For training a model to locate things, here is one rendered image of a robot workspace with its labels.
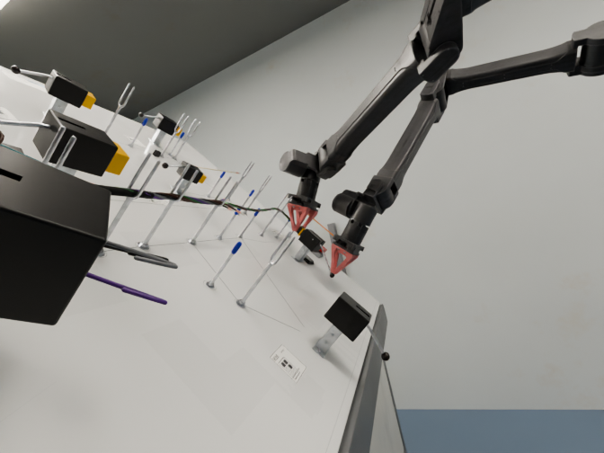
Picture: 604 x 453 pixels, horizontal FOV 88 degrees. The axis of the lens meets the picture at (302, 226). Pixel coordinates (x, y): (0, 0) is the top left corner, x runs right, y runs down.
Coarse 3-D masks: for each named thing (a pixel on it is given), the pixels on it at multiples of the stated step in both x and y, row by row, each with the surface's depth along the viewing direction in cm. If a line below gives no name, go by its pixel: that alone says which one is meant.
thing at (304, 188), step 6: (300, 180) 90; (306, 180) 89; (300, 186) 89; (306, 186) 88; (312, 186) 89; (300, 192) 89; (306, 192) 88; (312, 192) 89; (294, 198) 89; (300, 198) 87; (306, 198) 85; (312, 198) 89; (318, 204) 92
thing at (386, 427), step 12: (384, 372) 101; (384, 384) 95; (384, 396) 90; (384, 408) 86; (384, 420) 82; (396, 420) 102; (372, 432) 66; (384, 432) 78; (396, 432) 96; (372, 444) 64; (384, 444) 75; (396, 444) 91
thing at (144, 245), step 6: (186, 168) 43; (180, 180) 44; (192, 180) 43; (174, 186) 44; (186, 186) 43; (180, 198) 44; (168, 204) 44; (168, 210) 45; (162, 216) 44; (156, 222) 45; (156, 228) 45; (150, 234) 45; (138, 246) 45; (144, 246) 45
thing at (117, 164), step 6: (120, 150) 43; (114, 156) 42; (120, 156) 42; (126, 156) 43; (114, 162) 42; (120, 162) 43; (126, 162) 43; (108, 168) 42; (114, 168) 43; (120, 168) 43
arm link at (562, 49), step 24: (600, 24) 76; (552, 48) 82; (576, 48) 78; (456, 72) 94; (480, 72) 90; (504, 72) 87; (528, 72) 85; (552, 72) 83; (576, 72) 82; (600, 72) 79
